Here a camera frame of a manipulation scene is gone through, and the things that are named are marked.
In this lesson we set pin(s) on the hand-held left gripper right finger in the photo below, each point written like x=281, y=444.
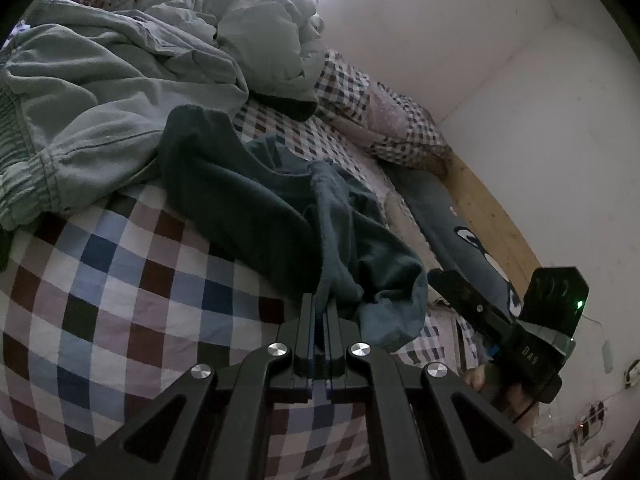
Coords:
x=332, y=340

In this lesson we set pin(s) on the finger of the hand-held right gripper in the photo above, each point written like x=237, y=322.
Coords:
x=470, y=300

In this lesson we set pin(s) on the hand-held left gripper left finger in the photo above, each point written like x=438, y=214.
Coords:
x=307, y=330

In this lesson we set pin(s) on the dark teal shirt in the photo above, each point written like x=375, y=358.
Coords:
x=250, y=195

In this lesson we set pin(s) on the person's right hand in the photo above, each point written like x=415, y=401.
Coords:
x=477, y=380

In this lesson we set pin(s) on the blue cartoon print cloth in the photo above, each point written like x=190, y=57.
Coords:
x=450, y=230

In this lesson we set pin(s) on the wooden bed board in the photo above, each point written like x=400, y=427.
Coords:
x=495, y=220

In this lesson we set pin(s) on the beige cloth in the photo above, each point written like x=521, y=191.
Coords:
x=405, y=225

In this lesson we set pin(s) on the checkered bed sheet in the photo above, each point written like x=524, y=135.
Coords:
x=125, y=285

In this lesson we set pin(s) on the checkered pillow with pink band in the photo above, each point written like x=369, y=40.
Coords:
x=380, y=110

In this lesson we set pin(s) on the grey-green puffy jacket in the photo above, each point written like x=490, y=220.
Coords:
x=265, y=25

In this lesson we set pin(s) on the light grey-green garment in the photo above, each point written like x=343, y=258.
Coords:
x=100, y=100

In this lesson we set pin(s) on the white wall switch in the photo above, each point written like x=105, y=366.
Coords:
x=608, y=356

